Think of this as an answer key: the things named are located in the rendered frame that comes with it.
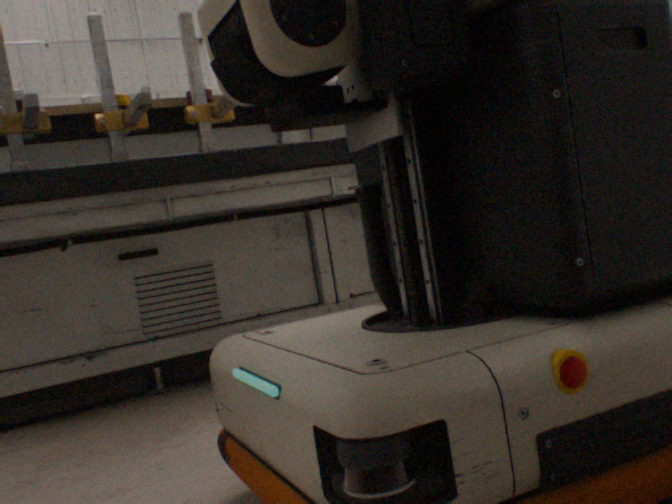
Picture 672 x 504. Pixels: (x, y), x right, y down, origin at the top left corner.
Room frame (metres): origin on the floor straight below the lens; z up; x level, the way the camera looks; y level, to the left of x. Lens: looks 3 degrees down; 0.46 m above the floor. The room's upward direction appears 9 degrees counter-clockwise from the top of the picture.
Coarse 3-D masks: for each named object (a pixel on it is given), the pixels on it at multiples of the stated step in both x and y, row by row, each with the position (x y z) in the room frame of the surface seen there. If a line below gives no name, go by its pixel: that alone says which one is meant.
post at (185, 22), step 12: (180, 12) 2.03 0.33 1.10; (180, 24) 2.04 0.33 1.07; (192, 24) 2.04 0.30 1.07; (192, 36) 2.04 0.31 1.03; (192, 48) 2.03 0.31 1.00; (192, 60) 2.03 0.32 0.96; (192, 72) 2.03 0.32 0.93; (192, 84) 2.03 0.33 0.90; (204, 84) 2.04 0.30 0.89; (192, 96) 2.04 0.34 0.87; (204, 96) 2.04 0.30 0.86; (204, 132) 2.03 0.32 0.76; (204, 144) 2.03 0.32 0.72
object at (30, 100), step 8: (24, 96) 1.59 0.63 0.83; (32, 96) 1.60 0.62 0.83; (24, 104) 1.63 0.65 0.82; (32, 104) 1.60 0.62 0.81; (24, 112) 1.68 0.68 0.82; (32, 112) 1.66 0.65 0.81; (24, 120) 1.74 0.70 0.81; (32, 120) 1.75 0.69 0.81; (24, 136) 1.94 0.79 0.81; (32, 136) 1.96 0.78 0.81
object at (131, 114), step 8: (136, 96) 1.72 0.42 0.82; (144, 96) 1.70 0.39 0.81; (136, 104) 1.74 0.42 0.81; (144, 104) 1.70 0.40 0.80; (152, 104) 1.71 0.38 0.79; (128, 112) 1.85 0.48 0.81; (136, 112) 1.78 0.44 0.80; (144, 112) 1.80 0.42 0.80; (128, 120) 1.87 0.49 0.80; (136, 120) 1.89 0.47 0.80
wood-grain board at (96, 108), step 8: (216, 96) 2.25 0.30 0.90; (72, 104) 2.07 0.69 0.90; (80, 104) 2.07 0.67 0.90; (88, 104) 2.08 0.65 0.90; (96, 104) 2.09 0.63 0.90; (160, 104) 2.17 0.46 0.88; (168, 104) 2.18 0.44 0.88; (176, 104) 2.19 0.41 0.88; (184, 104) 2.20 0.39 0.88; (0, 112) 1.99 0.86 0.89; (56, 112) 2.05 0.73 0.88; (64, 112) 2.05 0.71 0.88; (72, 112) 2.06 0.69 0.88; (80, 112) 2.07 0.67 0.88; (88, 112) 2.08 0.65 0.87; (96, 112) 2.09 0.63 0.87
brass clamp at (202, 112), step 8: (200, 104) 2.02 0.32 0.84; (208, 104) 2.03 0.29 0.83; (184, 112) 2.04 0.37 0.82; (192, 112) 2.01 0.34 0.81; (200, 112) 2.02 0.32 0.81; (208, 112) 2.03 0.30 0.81; (232, 112) 2.06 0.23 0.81; (192, 120) 2.02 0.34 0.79; (200, 120) 2.02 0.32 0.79; (208, 120) 2.03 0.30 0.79; (216, 120) 2.04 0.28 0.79; (224, 120) 2.06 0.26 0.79
